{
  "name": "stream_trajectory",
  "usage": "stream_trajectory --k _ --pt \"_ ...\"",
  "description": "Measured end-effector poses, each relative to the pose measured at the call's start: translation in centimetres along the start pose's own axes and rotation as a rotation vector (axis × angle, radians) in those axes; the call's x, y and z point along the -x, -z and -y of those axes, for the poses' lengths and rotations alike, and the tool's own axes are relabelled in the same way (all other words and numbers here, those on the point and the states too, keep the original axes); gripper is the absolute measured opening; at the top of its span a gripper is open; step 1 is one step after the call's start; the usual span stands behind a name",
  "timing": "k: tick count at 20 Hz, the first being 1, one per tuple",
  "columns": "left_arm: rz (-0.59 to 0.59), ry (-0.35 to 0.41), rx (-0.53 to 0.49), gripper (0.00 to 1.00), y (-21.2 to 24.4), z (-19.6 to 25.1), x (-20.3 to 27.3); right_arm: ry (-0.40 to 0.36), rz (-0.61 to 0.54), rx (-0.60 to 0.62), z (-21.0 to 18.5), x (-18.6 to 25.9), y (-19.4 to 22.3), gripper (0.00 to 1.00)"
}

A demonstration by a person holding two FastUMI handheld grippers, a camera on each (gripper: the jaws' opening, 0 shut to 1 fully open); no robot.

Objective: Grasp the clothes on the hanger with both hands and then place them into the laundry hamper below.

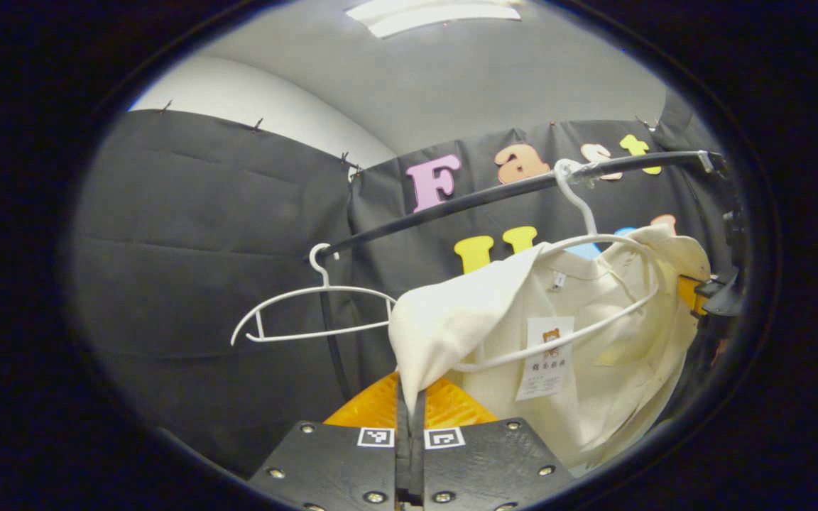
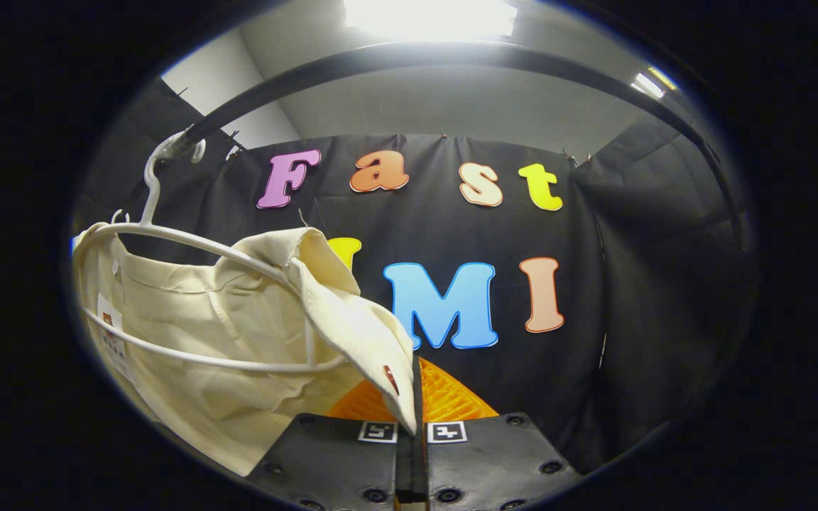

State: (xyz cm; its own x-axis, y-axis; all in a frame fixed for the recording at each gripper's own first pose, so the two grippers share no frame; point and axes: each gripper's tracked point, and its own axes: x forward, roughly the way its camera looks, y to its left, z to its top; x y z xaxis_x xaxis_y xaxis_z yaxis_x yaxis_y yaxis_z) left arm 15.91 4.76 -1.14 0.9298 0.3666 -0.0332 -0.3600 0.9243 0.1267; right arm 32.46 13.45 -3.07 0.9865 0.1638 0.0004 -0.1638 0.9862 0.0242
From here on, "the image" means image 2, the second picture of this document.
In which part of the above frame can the cream button-up shirt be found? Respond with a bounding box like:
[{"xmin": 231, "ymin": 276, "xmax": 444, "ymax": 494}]
[{"xmin": 70, "ymin": 224, "xmax": 417, "ymax": 478}]

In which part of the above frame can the white plastic hanger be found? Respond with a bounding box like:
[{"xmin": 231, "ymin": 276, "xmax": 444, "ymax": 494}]
[{"xmin": 79, "ymin": 131, "xmax": 349, "ymax": 375}]

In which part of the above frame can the small ceiling light panel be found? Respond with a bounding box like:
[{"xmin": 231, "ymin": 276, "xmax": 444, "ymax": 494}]
[{"xmin": 631, "ymin": 66, "xmax": 678, "ymax": 99}]

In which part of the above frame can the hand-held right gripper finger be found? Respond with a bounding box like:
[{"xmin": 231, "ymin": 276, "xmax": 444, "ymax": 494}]
[
  {"xmin": 413, "ymin": 357, "xmax": 582, "ymax": 511},
  {"xmin": 247, "ymin": 358, "xmax": 415, "ymax": 511}
]

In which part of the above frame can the large ceiling light panel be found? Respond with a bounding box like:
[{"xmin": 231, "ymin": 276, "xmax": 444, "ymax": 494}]
[{"xmin": 344, "ymin": 0, "xmax": 518, "ymax": 40}]

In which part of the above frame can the black metal clothes rack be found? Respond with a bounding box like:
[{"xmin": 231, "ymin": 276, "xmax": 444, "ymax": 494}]
[{"xmin": 121, "ymin": 40, "xmax": 747, "ymax": 249}]

